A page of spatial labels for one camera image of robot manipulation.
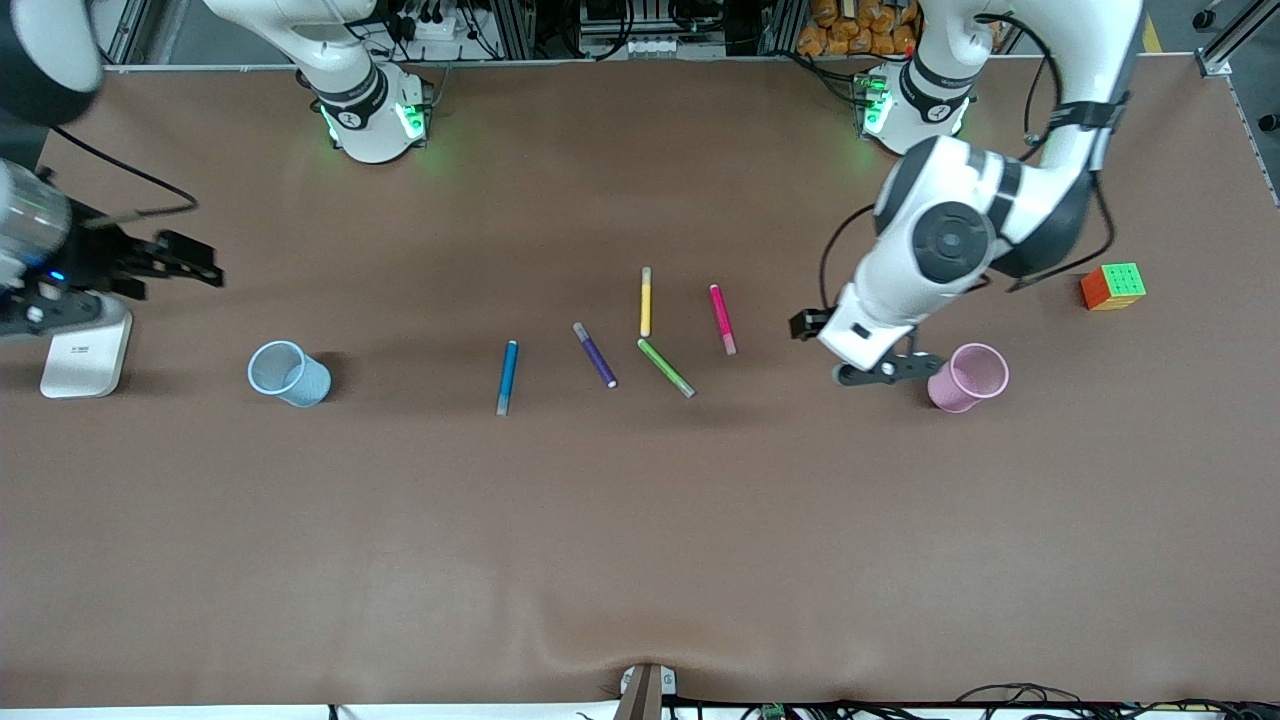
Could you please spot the pink marker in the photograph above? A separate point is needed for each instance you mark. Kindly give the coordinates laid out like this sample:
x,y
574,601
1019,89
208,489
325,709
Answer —
x,y
722,318

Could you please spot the blue marker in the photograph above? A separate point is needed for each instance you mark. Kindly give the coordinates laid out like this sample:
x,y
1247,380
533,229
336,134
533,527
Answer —
x,y
508,375

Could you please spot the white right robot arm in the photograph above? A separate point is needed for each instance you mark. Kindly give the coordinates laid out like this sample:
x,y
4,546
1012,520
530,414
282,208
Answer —
x,y
365,120

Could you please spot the white desk lamp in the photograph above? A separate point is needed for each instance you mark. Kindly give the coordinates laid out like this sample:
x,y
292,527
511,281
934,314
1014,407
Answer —
x,y
85,360

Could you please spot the pink mesh cup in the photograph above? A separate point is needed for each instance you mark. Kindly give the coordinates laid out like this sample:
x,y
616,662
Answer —
x,y
955,392

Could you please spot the green marker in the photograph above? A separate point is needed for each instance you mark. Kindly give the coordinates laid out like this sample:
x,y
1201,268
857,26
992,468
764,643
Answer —
x,y
665,367

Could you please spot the yellow marker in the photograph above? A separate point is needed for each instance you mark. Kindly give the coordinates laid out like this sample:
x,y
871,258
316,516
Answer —
x,y
646,305

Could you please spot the blue mesh cup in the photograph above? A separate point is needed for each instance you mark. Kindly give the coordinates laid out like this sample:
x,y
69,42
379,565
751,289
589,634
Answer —
x,y
305,385

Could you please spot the purple marker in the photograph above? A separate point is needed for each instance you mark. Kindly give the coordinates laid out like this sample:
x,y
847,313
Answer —
x,y
596,357

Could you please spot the colourful puzzle cube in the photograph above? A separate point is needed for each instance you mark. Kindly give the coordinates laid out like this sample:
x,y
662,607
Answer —
x,y
1112,288

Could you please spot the brown table cover sheet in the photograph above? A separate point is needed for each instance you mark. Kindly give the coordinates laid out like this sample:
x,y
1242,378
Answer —
x,y
640,520

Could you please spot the orange packaged items pile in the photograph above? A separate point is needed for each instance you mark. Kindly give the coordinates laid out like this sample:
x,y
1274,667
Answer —
x,y
860,30

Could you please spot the white socket strip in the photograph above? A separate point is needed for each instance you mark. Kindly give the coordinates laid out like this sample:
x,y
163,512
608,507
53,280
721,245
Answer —
x,y
655,47

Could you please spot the white power strip with plugs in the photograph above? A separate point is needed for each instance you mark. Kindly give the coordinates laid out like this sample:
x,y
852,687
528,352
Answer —
x,y
430,28

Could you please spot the aluminium frame profile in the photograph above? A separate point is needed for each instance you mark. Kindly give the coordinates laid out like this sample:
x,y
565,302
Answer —
x,y
1215,62

